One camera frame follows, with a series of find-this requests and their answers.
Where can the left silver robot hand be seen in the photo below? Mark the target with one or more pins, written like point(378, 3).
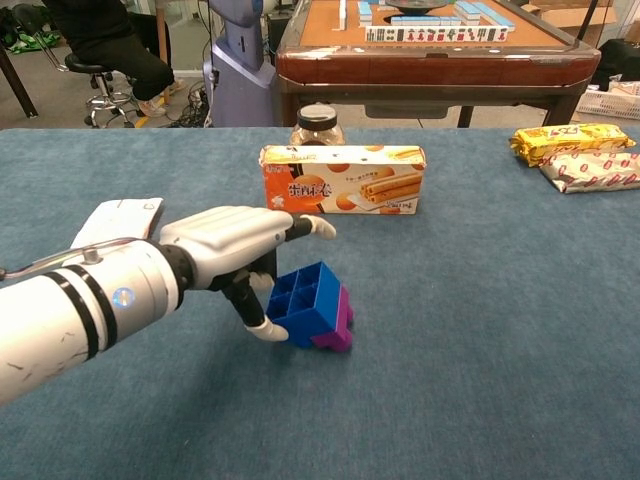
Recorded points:
point(225, 235)

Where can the blue building block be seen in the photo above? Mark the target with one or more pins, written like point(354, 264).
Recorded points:
point(312, 295)

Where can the purple building block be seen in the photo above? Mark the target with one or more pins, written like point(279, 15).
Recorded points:
point(340, 330)

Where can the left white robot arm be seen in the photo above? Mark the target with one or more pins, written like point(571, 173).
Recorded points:
point(60, 320)

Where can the orange egg roll box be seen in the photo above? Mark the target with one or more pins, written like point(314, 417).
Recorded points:
point(320, 190)

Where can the white crumpled snack bag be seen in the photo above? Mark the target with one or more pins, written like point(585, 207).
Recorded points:
point(120, 220)

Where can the glass jar black lid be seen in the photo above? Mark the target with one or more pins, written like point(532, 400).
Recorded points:
point(317, 131)

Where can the black chrome swivel stool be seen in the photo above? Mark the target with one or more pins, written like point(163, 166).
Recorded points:
point(90, 64)

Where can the seated person in black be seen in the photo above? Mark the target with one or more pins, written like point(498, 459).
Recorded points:
point(110, 45)

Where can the brown mahjong table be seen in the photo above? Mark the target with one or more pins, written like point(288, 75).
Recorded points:
point(400, 70)

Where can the white upright mahjong tiles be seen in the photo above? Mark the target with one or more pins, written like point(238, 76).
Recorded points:
point(343, 15)

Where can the dark wooden table leg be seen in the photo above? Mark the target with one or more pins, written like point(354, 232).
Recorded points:
point(17, 85)

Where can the short blue-backed tile stack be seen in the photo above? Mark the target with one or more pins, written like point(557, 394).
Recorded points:
point(365, 12)

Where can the face-up mahjong tile row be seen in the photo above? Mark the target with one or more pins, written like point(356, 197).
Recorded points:
point(435, 35)

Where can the green leafy plant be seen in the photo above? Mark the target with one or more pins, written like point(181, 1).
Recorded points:
point(20, 27)

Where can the blue-backed mahjong tile row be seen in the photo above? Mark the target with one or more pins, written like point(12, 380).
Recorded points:
point(425, 20)

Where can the black round dish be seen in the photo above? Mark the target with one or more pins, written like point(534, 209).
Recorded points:
point(417, 6)

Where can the long blue-backed tile stack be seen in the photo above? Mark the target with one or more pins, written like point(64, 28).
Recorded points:
point(482, 12)

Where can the yellow snack package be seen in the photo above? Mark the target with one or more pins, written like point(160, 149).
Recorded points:
point(565, 142)

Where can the white red-print snack package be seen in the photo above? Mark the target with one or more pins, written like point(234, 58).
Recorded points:
point(595, 172)

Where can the white plastic basket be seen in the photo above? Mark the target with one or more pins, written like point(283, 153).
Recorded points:
point(607, 104)

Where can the black bag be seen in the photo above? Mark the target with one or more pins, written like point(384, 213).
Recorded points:
point(617, 62)

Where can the lilac grey robot pedestal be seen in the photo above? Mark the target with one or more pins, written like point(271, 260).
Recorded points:
point(240, 75)

